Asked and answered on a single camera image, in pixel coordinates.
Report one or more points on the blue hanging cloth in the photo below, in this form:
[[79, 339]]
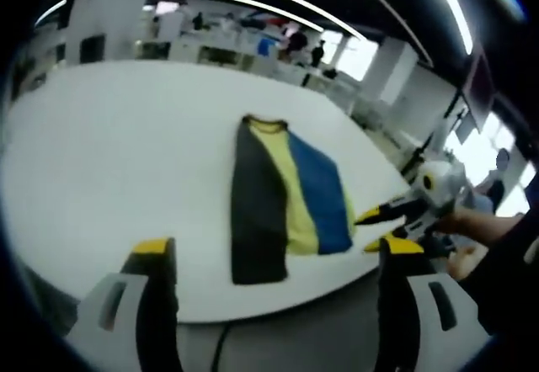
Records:
[[264, 46]]

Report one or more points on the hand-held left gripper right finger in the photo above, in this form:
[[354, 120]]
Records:
[[421, 325]]

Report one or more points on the yellow grey blue garment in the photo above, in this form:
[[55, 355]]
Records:
[[261, 203]]

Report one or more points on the large dark screen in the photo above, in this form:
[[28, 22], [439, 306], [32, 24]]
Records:
[[480, 90]]

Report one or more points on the black cabinet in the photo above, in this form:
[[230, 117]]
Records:
[[92, 49]]

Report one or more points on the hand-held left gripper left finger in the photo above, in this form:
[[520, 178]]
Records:
[[107, 313]]

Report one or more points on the person's dark clothing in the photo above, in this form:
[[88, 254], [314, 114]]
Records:
[[505, 279]]

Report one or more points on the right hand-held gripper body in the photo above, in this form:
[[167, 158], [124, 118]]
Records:
[[442, 182]]

